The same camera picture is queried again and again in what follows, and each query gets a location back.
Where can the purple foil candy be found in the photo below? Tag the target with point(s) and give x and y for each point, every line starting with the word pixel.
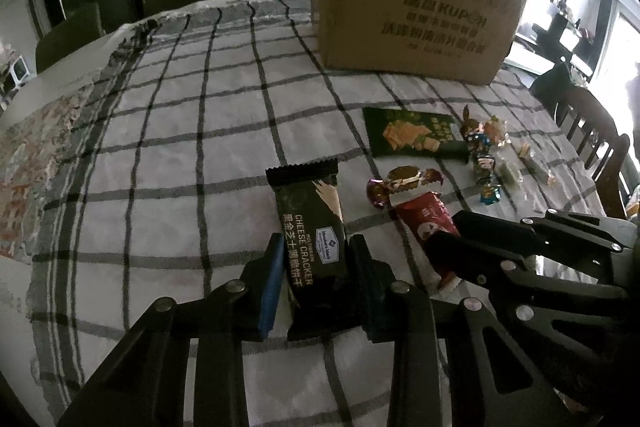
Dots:
pixel 378 195

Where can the cluster of wrapped sweets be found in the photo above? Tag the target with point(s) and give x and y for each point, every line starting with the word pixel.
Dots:
pixel 492 157

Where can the wooden slatted chair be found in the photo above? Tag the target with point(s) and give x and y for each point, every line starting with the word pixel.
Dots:
pixel 595 142

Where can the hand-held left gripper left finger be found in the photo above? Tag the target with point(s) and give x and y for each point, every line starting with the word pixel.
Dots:
pixel 269 287

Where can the brown gold twisted candy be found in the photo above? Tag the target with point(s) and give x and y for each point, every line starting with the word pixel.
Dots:
pixel 407 179

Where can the green snack packet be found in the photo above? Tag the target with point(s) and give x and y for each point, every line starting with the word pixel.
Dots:
pixel 400 132

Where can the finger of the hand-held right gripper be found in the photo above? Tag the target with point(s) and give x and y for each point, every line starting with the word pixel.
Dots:
pixel 490 227
pixel 460 257

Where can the brown cardboard box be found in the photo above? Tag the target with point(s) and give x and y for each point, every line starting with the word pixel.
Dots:
pixel 400 7

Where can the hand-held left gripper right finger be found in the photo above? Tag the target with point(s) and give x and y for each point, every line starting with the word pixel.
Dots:
pixel 372 307

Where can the sideboard with small items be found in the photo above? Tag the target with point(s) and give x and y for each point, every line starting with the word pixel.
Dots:
pixel 565 22

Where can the black cracker packet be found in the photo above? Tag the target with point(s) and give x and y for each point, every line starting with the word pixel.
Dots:
pixel 310 227

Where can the checkered tablecloth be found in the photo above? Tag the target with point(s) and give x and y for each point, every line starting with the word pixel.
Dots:
pixel 200 132

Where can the red snack packet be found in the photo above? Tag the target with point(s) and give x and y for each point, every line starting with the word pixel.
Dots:
pixel 425 212

